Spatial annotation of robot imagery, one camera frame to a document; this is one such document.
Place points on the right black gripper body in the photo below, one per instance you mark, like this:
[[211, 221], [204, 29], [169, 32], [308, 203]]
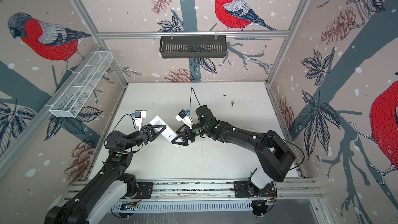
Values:
[[194, 131]]

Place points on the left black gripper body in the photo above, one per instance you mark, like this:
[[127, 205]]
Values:
[[144, 136]]

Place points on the white remote control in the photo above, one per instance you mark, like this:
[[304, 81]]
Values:
[[168, 133]]

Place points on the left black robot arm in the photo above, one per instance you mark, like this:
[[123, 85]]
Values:
[[110, 184]]

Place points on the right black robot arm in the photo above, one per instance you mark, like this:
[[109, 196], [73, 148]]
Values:
[[274, 155]]

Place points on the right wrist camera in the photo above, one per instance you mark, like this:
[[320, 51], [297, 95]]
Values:
[[184, 116]]

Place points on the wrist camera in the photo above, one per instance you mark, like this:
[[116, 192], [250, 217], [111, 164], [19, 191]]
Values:
[[138, 117], [184, 116]]

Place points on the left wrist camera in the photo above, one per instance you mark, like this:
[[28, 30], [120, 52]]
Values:
[[138, 117]]

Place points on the aluminium front rail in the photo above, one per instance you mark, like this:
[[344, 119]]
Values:
[[222, 189]]

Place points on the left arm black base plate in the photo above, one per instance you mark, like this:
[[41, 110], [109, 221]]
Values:
[[139, 190]]

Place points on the white perforated cable duct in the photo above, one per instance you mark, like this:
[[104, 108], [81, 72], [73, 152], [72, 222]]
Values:
[[183, 206]]

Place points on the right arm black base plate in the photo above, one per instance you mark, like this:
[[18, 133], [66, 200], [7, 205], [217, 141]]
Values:
[[244, 189]]

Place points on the white wire mesh basket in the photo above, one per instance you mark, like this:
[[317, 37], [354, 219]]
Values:
[[74, 97]]

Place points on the black wall basket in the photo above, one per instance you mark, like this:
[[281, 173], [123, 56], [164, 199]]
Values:
[[186, 47]]

